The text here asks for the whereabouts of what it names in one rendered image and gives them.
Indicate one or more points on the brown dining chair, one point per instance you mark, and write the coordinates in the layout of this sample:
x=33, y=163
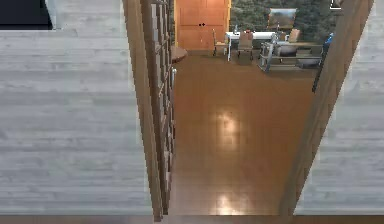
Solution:
x=218, y=42
x=245, y=43

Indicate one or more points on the grey metal shelf table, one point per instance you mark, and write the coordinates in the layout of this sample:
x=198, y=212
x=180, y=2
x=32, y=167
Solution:
x=290, y=55

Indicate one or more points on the orange wooden cupboard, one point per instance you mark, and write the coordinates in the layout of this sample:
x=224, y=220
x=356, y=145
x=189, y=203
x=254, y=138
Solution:
x=201, y=26

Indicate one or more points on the brown glazed room door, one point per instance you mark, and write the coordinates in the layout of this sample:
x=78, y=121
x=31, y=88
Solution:
x=159, y=100

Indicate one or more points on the tan cushion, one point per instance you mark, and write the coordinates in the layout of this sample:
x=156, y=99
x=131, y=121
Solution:
x=294, y=35

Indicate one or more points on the white dining table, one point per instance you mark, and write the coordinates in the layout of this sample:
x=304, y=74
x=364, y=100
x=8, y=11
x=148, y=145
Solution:
x=253, y=35

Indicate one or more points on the round brown wooden table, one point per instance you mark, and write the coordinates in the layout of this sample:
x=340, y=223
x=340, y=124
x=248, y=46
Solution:
x=178, y=53

